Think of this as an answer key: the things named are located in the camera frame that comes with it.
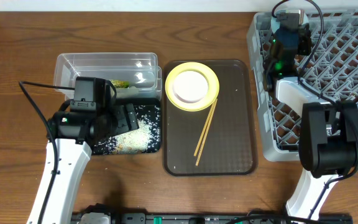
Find green snack wrapper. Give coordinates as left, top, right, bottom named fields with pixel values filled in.
left=110, top=80, right=130, bottom=88

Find yellow plate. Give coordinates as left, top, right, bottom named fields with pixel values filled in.
left=165, top=62, right=220, bottom=112

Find wooden chopstick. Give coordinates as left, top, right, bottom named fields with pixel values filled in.
left=193, top=99, right=218, bottom=156
left=195, top=99, right=219, bottom=166

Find light blue bowl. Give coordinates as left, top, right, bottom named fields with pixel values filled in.
left=271, top=14, right=309, bottom=33

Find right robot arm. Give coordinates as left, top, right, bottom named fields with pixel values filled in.
left=264, top=24, right=358, bottom=220

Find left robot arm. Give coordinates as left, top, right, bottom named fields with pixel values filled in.
left=27, top=103, right=137, bottom=223

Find rice and peanut waste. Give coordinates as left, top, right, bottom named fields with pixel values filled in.
left=92, top=105, right=161, bottom=155

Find black waste tray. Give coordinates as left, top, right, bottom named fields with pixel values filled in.
left=90, top=98, right=162, bottom=156

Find grey dishwasher rack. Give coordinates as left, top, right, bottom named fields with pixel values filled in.
left=247, top=9, right=358, bottom=162

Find clear plastic bin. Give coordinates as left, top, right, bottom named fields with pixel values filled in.
left=53, top=52, right=162, bottom=100

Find brown serving tray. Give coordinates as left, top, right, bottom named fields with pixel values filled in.
left=162, top=59, right=257, bottom=177

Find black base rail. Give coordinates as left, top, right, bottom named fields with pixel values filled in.
left=69, top=203, right=353, bottom=224

